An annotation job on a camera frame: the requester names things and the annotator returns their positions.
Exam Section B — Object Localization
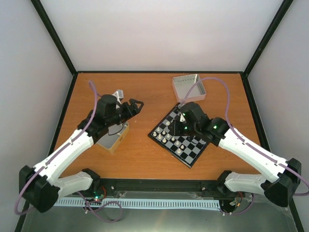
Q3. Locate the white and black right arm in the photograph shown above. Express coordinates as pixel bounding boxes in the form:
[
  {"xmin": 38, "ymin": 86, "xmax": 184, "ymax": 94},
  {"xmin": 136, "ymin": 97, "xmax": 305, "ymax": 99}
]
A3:
[{"xmin": 169, "ymin": 102, "xmax": 302, "ymax": 207}]

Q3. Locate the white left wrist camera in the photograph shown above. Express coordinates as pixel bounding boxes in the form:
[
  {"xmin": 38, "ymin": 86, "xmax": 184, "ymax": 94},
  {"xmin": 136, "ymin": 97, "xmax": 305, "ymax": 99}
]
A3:
[{"xmin": 112, "ymin": 89, "xmax": 124, "ymax": 103}]

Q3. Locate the black and silver chessboard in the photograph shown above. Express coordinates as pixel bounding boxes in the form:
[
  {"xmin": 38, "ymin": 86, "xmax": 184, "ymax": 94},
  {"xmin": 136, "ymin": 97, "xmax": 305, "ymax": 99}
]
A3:
[{"xmin": 148, "ymin": 105, "xmax": 208, "ymax": 168}]

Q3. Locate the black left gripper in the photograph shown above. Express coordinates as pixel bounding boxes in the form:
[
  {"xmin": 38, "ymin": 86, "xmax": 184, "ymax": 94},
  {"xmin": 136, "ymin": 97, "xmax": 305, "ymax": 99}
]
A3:
[{"xmin": 107, "ymin": 99, "xmax": 145, "ymax": 127}]

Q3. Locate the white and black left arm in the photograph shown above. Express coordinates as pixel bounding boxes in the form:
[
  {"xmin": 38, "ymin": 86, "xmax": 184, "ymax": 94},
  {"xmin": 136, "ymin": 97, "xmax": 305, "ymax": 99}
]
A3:
[{"xmin": 19, "ymin": 92, "xmax": 144, "ymax": 213}]

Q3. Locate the light blue cable duct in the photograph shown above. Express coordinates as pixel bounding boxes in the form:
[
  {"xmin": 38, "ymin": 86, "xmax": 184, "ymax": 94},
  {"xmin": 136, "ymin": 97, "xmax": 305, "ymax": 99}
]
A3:
[{"xmin": 54, "ymin": 196, "xmax": 222, "ymax": 210}]

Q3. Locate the silver square tin lid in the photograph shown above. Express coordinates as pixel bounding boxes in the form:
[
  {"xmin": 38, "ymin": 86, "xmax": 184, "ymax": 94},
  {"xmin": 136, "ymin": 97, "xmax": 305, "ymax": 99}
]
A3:
[{"xmin": 172, "ymin": 74, "xmax": 206, "ymax": 103}]

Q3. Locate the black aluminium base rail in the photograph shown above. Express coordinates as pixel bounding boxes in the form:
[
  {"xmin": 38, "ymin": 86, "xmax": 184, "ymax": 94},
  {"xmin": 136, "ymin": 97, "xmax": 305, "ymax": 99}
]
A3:
[{"xmin": 31, "ymin": 176, "xmax": 290, "ymax": 197}]

